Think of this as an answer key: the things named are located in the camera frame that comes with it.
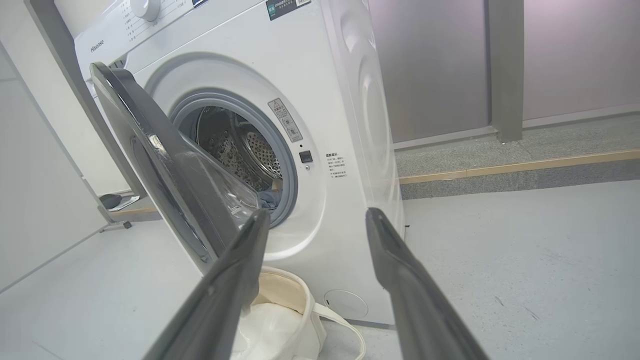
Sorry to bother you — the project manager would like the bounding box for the wooden floor trim strip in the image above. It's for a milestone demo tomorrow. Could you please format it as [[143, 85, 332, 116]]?
[[398, 149, 640, 186]]

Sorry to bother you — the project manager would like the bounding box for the cream canvas laundry basket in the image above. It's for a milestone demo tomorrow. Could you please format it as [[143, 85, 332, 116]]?
[[230, 266, 366, 360]]

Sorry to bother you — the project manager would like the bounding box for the black round glass washer door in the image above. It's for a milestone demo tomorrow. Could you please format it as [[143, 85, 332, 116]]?
[[90, 62, 261, 275]]

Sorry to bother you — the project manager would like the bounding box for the white washer control knob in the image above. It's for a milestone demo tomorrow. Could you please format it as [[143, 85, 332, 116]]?
[[130, 0, 161, 22]]

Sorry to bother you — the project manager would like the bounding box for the grey warning sticker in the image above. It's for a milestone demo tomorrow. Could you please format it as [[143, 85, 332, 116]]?
[[267, 98, 303, 143]]

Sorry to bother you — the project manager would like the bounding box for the grey slanted stand post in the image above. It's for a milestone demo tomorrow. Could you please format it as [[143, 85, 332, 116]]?
[[24, 0, 147, 233]]

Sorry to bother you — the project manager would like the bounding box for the steel washer drum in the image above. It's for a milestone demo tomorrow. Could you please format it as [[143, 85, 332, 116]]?
[[177, 105, 283, 193]]

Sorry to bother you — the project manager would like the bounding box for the white front-load washing machine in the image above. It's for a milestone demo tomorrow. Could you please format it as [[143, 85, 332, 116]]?
[[74, 0, 405, 328]]

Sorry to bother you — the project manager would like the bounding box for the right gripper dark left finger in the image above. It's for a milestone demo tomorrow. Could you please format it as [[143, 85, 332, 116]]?
[[144, 208, 271, 360]]

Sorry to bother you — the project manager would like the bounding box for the round drain filter cover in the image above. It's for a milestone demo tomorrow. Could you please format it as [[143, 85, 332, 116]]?
[[324, 289, 369, 320]]

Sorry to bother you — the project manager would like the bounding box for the dark green washer sticker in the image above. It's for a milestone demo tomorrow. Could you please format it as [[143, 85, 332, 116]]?
[[266, 0, 312, 21]]

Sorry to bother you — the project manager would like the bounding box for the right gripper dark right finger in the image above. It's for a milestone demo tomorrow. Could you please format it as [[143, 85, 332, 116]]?
[[365, 207, 490, 360]]

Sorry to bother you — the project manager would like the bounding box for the grey wall pillar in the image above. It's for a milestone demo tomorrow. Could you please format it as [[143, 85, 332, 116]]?
[[486, 0, 524, 144]]

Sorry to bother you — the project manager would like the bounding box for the blue cartoon print garment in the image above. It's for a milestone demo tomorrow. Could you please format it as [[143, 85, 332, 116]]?
[[257, 190, 284, 209]]

